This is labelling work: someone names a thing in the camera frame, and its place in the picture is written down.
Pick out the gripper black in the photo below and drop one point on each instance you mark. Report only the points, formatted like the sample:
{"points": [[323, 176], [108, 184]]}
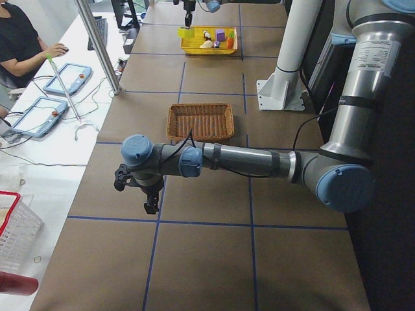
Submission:
{"points": [[187, 13], [152, 188]]}

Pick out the yellow tape roll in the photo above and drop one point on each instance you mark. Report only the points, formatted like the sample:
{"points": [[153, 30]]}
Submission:
{"points": [[186, 33]]}

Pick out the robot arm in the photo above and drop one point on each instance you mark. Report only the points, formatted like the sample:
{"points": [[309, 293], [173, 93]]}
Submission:
{"points": [[338, 173]]}

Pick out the yellow woven plastic basket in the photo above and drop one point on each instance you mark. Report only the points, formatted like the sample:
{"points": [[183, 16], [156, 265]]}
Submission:
{"points": [[192, 46]]}

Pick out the brown wicker basket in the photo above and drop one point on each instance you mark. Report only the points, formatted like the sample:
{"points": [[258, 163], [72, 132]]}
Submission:
{"points": [[208, 122]]}

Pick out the panda toy figure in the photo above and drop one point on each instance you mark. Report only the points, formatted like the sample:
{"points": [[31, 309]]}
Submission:
{"points": [[207, 35]]}

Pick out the cream croissant toy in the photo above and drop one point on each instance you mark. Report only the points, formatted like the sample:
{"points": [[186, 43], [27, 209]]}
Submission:
{"points": [[208, 44]]}

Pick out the purple foam block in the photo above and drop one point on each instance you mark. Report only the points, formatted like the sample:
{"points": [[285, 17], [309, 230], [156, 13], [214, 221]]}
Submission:
{"points": [[220, 35]]}

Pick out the orange carrot toy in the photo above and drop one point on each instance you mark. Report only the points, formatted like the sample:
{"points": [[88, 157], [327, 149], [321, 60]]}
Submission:
{"points": [[230, 40]]}

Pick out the black monitor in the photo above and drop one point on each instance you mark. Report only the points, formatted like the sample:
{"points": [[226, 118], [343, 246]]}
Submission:
{"points": [[125, 14]]}

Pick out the black box device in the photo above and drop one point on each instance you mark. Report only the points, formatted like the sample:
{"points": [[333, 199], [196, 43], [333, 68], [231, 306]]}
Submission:
{"points": [[129, 40]]}

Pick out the black keyboard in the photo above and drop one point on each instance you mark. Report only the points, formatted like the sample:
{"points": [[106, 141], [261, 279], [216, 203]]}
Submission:
{"points": [[102, 28]]}

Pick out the lower teach pendant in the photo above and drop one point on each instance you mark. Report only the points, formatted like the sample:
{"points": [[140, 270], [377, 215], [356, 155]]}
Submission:
{"points": [[39, 119]]}

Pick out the teach pendant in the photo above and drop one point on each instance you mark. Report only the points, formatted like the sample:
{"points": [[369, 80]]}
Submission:
{"points": [[74, 76], [39, 119]]}

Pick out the white plastic crate red rim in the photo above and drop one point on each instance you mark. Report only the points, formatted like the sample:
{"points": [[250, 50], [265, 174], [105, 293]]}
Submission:
{"points": [[19, 228]]}

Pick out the upper teach pendant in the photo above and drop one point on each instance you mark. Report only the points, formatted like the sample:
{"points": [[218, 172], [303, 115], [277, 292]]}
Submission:
{"points": [[74, 76]]}

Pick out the reacher grabber stick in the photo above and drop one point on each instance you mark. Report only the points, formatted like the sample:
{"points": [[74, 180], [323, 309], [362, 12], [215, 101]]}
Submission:
{"points": [[81, 122]]}

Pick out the red cylinder object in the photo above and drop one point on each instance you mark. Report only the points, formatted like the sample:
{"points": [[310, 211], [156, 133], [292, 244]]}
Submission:
{"points": [[15, 284]]}

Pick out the person in black shirt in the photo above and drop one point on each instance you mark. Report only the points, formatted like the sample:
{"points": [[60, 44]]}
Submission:
{"points": [[22, 50]]}

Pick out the aluminium frame post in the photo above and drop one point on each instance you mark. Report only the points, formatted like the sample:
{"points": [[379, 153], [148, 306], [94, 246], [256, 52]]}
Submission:
{"points": [[88, 20]]}

